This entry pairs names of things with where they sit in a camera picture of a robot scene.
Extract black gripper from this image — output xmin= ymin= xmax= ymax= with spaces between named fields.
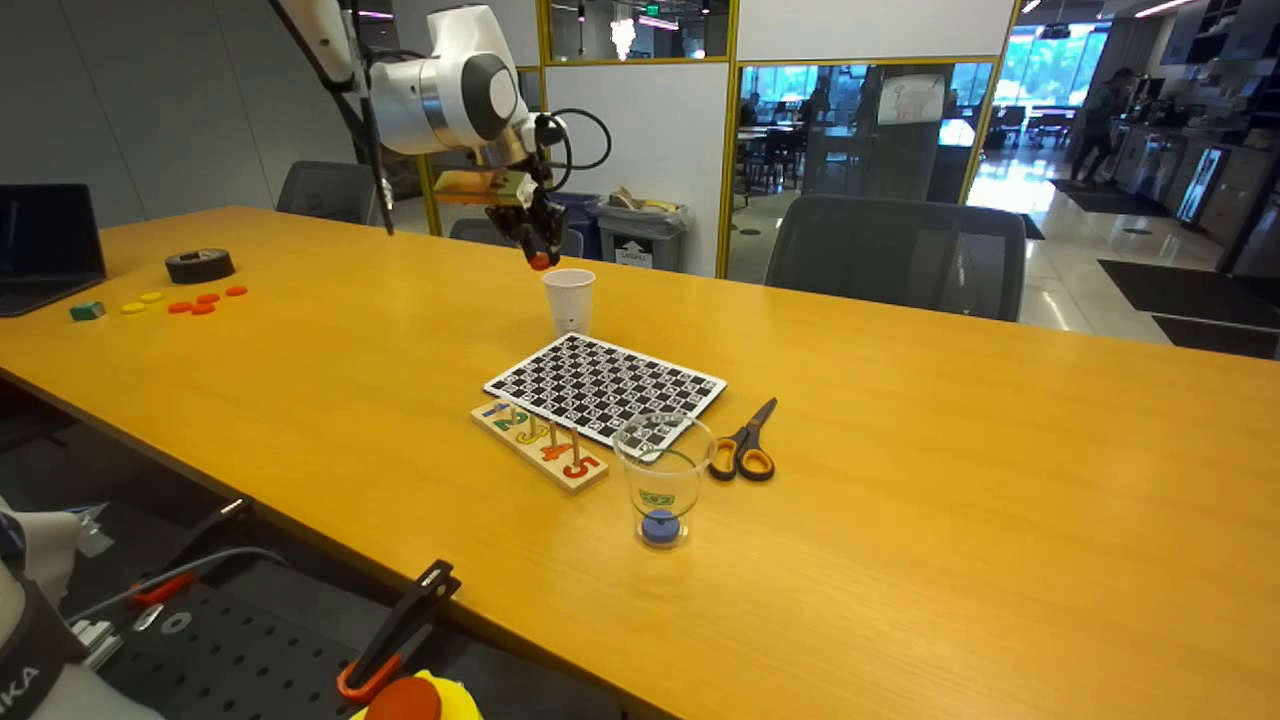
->
xmin=481 ymin=157 xmax=568 ymax=274

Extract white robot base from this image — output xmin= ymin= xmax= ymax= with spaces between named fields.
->
xmin=0 ymin=555 xmax=90 ymax=720

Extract white paper cup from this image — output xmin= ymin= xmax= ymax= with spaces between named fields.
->
xmin=539 ymin=265 xmax=600 ymax=340

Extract clear plastic cup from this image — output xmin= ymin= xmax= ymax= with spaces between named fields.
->
xmin=614 ymin=417 xmax=719 ymax=551

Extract blue storage bin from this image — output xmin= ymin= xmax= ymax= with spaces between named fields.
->
xmin=555 ymin=190 xmax=608 ymax=259

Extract grey storage bin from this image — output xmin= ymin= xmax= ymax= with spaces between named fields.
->
xmin=596 ymin=186 xmax=695 ymax=274

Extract white partition panel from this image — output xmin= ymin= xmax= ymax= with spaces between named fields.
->
xmin=539 ymin=58 xmax=736 ymax=279

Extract black white checkerboard marker board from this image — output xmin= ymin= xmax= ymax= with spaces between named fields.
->
xmin=481 ymin=326 xmax=734 ymax=464

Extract wooden number puzzle board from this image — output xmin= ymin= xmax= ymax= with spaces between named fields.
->
xmin=468 ymin=397 xmax=614 ymax=496

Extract black tape roll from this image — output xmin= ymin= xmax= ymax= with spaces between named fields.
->
xmin=160 ymin=242 xmax=241 ymax=289

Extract large grey office chair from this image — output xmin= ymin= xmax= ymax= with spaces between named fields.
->
xmin=765 ymin=190 xmax=1032 ymax=322

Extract white paper sign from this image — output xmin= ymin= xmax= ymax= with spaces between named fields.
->
xmin=877 ymin=69 xmax=952 ymax=133

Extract black orange bar clamp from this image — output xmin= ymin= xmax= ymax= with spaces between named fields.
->
xmin=125 ymin=496 xmax=254 ymax=614
xmin=333 ymin=555 xmax=466 ymax=708

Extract yellow emergency stop button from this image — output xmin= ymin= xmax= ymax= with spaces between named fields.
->
xmin=353 ymin=668 xmax=487 ymax=720

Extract black perforated breadboard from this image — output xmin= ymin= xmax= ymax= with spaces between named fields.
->
xmin=97 ymin=572 xmax=406 ymax=720

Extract person in dark clothes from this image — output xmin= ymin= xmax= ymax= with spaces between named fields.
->
xmin=1068 ymin=65 xmax=1139 ymax=186

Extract brown wrist camera box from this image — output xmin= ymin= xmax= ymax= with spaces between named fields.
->
xmin=430 ymin=168 xmax=508 ymax=208

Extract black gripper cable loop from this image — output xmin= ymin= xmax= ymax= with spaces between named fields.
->
xmin=534 ymin=105 xmax=622 ymax=190

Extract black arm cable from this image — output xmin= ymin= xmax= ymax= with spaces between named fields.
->
xmin=333 ymin=0 xmax=399 ymax=240

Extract orange handled scissors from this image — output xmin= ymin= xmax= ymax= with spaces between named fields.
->
xmin=703 ymin=391 xmax=783 ymax=488

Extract thin grey cable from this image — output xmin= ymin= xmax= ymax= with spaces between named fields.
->
xmin=66 ymin=538 xmax=290 ymax=633

